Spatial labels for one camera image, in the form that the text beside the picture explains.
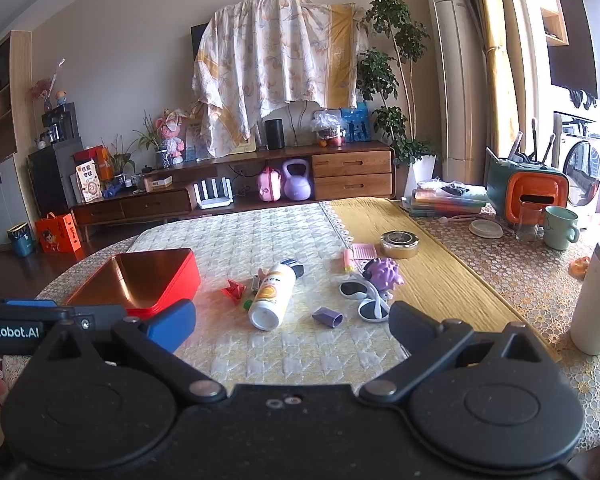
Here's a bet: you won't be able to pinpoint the red paper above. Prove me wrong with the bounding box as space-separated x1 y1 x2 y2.
222 280 246 306

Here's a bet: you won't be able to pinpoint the snack box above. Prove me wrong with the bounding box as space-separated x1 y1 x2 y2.
76 159 102 203

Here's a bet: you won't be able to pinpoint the orange gift bag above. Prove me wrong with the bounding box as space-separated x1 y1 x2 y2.
35 212 82 254

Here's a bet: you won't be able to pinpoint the white sunglasses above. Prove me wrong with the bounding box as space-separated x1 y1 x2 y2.
338 274 390 323

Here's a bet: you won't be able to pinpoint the wooden tv cabinet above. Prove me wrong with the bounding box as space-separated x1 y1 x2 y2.
72 141 396 236

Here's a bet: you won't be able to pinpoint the red metal tin box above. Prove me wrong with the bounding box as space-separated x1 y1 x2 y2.
66 248 201 320

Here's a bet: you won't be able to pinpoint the white tumbler cup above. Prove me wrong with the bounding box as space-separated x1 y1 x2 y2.
569 242 600 356

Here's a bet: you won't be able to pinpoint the black speaker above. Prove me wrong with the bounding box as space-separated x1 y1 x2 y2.
263 118 286 151

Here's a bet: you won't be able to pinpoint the yellow table runner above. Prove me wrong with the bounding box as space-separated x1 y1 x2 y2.
322 198 580 360

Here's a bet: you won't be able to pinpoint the glass cup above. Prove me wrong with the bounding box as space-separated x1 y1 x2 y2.
515 202 544 242

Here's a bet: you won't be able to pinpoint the stack of books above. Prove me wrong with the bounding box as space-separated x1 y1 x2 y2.
401 180 489 217

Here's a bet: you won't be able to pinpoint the pink plush doll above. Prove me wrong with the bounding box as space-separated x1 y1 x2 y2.
155 108 187 166

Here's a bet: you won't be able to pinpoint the purple spiky toy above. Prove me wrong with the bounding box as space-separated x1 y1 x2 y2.
363 258 404 292

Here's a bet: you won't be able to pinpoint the purple plastic cap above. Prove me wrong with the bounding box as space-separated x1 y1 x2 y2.
312 307 343 328

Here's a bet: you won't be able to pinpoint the green mug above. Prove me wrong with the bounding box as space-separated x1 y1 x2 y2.
543 205 580 252

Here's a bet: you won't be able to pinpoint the floral cloth cover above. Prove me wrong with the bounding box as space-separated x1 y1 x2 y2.
192 0 368 157

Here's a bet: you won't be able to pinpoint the pink tube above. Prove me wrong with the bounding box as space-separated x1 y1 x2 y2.
342 249 356 273

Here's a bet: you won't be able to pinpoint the green orange tissue box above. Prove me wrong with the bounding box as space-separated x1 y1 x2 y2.
486 158 569 224

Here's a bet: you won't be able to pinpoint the white yellow bottle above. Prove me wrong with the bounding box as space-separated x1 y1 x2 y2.
248 262 298 332

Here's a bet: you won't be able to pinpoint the tall green plant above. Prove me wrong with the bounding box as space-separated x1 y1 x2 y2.
356 0 434 200

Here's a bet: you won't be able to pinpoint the gold round tin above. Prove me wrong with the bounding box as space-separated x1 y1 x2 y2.
381 230 419 259

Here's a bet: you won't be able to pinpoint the black white small bottle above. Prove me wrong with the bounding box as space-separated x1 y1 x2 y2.
282 259 304 278

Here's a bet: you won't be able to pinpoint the purple kettlebell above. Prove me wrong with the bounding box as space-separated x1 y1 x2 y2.
282 158 312 202

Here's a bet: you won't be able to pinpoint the round coaster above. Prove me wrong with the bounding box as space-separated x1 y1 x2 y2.
468 219 504 240

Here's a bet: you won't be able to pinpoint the silver nail clipper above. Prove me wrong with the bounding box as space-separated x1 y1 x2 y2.
251 275 261 295

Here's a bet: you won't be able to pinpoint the white router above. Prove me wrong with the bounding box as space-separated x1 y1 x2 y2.
193 177 234 210

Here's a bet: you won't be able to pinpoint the white standing air conditioner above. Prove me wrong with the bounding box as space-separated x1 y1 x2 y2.
428 0 488 184

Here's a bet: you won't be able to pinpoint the black cabinet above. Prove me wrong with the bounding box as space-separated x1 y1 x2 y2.
28 138 83 218

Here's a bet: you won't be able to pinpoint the blue box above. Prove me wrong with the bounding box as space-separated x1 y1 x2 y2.
340 101 372 143

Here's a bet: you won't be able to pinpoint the bag of fruit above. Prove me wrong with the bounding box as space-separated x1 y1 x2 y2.
310 110 346 148

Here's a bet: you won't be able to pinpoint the white quilted table mat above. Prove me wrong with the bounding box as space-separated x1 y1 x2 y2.
129 205 406 388

